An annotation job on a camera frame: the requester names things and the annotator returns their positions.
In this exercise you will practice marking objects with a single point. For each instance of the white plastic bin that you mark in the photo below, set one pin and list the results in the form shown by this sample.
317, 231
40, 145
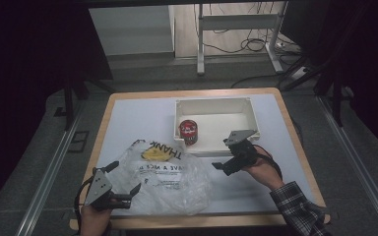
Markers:
223, 121

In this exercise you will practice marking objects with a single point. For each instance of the yellow item inside bag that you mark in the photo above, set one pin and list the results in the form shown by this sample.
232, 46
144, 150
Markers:
157, 154

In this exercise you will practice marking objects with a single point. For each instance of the dark metal stand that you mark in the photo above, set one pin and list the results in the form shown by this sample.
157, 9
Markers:
336, 98
69, 105

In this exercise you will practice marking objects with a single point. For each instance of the white partition panel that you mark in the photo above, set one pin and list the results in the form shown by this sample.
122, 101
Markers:
131, 29

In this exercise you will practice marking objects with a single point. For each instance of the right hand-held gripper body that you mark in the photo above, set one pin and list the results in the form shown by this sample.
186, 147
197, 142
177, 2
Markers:
241, 152

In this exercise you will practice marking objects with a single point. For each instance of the white power strip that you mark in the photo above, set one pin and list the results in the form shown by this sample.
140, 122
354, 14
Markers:
298, 73

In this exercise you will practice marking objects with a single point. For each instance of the red labelled tin can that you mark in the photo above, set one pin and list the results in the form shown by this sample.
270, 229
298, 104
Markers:
188, 131

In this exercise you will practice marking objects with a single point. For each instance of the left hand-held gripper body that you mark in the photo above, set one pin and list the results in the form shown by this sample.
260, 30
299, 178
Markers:
100, 190

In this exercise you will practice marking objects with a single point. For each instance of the white metal desk frame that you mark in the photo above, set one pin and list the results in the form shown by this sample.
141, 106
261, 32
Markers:
236, 21

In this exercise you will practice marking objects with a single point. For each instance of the clear plastic shopping bag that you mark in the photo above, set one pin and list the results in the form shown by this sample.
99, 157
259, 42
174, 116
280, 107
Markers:
177, 187

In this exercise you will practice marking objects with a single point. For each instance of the person's left hand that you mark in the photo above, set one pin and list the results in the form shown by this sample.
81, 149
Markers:
93, 219

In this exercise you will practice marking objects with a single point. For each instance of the person's right hand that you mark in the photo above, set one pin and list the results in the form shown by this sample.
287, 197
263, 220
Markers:
264, 170

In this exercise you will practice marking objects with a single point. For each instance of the metal floor rail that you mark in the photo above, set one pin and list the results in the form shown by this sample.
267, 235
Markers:
46, 177
357, 157

